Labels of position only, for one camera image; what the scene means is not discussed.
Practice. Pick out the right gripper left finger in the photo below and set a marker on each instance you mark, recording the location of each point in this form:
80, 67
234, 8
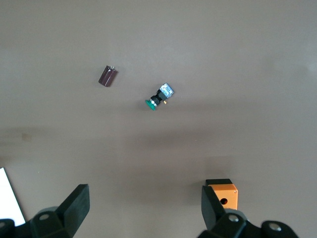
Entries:
74, 210

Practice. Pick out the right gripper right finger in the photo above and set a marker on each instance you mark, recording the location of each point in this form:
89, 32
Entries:
211, 213

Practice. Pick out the white drawer cabinet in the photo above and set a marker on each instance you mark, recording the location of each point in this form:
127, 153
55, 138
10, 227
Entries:
8, 198

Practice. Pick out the green push button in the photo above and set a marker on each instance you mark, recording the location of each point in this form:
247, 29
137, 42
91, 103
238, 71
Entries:
161, 95

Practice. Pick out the orange box with hole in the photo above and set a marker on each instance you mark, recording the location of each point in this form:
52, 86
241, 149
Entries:
226, 193

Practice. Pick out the dark purple capacitor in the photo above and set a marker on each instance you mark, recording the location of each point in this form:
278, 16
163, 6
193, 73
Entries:
108, 76

